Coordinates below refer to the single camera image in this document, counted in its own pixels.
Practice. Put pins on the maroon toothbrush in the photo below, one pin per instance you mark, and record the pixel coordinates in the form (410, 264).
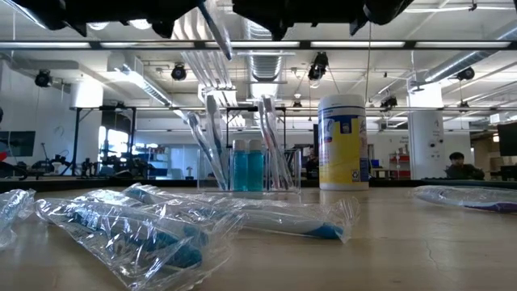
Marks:
(270, 141)

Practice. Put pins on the clear acrylic organizer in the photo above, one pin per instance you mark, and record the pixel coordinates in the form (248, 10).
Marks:
(299, 171)

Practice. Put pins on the small blue mouthwash bottle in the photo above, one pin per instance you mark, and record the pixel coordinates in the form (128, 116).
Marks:
(256, 169)
(240, 169)

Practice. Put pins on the purple toothbrush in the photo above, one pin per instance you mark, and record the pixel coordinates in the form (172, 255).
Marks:
(484, 207)

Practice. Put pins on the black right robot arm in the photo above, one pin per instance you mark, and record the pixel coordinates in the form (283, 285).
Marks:
(387, 10)

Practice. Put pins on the black overhead rig bar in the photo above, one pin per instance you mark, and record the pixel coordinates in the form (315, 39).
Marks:
(305, 44)

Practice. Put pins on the black ceiling spotlight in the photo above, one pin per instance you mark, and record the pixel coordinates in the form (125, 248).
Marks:
(179, 72)
(465, 73)
(389, 103)
(42, 78)
(319, 66)

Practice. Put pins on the white round column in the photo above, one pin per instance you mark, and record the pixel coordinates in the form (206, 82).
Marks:
(87, 97)
(426, 133)

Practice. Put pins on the yellow wipes canister white lid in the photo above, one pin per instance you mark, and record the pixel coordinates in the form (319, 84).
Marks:
(341, 153)

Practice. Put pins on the cluttered background workbench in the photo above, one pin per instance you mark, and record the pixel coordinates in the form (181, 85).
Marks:
(121, 165)

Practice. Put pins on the red shelf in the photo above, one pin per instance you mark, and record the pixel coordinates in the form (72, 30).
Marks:
(400, 159)

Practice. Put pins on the person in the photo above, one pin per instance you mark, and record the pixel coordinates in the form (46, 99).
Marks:
(462, 171)

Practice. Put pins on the dark desk monitor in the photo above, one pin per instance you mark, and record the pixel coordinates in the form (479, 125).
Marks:
(508, 139)

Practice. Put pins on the silver ventilation duct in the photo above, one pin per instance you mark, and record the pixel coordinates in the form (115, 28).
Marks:
(266, 64)

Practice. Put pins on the slanted silver duct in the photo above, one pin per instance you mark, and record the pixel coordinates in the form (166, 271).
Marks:
(452, 66)

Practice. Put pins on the dark wall screen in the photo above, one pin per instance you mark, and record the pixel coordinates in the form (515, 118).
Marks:
(18, 143)

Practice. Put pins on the black aluminium table frame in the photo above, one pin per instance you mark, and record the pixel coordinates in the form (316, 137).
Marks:
(81, 184)

